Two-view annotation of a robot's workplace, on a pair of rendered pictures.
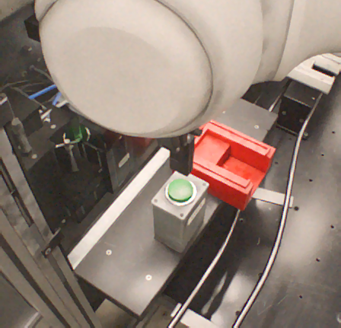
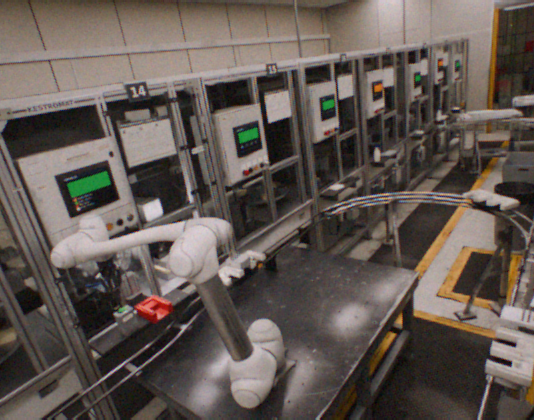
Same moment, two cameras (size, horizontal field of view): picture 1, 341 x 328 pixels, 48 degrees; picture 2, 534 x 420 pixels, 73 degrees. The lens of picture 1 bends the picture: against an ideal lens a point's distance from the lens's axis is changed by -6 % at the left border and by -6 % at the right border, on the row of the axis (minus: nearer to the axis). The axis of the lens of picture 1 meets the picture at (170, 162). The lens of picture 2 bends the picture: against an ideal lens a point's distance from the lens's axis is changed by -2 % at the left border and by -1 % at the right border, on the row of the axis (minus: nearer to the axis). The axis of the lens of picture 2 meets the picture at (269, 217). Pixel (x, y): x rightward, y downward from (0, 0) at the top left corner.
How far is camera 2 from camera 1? 1.54 m
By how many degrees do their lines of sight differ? 31
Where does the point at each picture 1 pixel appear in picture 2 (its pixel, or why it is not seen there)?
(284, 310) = (180, 376)
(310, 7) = (78, 252)
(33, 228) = (70, 315)
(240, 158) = (162, 308)
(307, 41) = (81, 256)
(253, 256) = (178, 356)
